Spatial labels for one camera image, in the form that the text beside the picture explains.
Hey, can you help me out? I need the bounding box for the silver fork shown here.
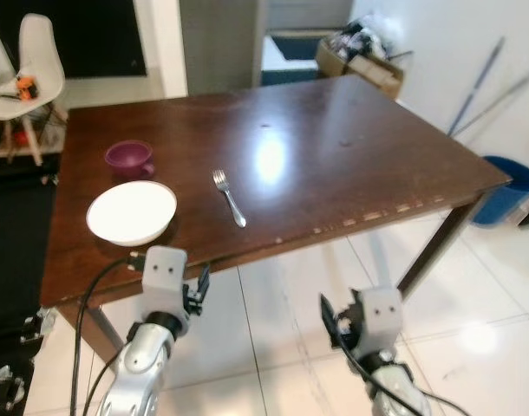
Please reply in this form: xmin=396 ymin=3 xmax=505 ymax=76
xmin=212 ymin=169 xmax=247 ymax=229

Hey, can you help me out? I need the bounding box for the white bowl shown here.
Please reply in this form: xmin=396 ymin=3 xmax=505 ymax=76
xmin=86 ymin=180 xmax=178 ymax=247

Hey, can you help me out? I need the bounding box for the purple cup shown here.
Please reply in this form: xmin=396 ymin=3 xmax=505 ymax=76
xmin=104 ymin=140 xmax=156 ymax=180

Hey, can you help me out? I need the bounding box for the dark brown wooden table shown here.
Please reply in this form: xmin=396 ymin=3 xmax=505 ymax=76
xmin=41 ymin=74 xmax=513 ymax=369

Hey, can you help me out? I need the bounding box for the black floor mat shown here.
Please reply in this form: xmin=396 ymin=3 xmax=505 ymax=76
xmin=0 ymin=156 xmax=59 ymax=416

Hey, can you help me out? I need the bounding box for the blue plastic bin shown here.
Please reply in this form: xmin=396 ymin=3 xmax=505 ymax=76
xmin=470 ymin=154 xmax=529 ymax=228

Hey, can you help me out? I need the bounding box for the cluttered cardboard box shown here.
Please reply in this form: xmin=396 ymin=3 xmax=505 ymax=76
xmin=317 ymin=28 xmax=406 ymax=100

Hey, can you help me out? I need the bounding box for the orange tool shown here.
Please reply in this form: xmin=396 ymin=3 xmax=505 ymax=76
xmin=15 ymin=76 xmax=36 ymax=101

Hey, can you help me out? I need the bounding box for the dark window pane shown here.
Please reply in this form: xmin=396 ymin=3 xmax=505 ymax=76
xmin=0 ymin=0 xmax=148 ymax=81

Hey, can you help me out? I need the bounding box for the grey pole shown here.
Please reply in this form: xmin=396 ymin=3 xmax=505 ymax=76
xmin=455 ymin=65 xmax=529 ymax=138

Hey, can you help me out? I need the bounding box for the blue pole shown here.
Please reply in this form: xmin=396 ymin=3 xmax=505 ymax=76
xmin=447 ymin=36 xmax=506 ymax=138

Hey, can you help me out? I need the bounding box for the white plastic chair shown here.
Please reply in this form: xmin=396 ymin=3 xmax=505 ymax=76
xmin=0 ymin=13 xmax=70 ymax=167

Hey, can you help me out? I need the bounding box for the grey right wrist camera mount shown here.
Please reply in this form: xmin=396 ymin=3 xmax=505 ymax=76
xmin=351 ymin=286 xmax=405 ymax=357

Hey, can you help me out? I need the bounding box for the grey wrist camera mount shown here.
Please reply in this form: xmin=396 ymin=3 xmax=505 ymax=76
xmin=141 ymin=246 xmax=190 ymax=315
xmin=351 ymin=286 xmax=405 ymax=357

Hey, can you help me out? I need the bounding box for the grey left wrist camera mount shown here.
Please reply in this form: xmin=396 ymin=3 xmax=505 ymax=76
xmin=141 ymin=246 xmax=190 ymax=315

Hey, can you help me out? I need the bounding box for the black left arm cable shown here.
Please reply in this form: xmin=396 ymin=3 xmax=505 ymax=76
xmin=69 ymin=256 xmax=148 ymax=416

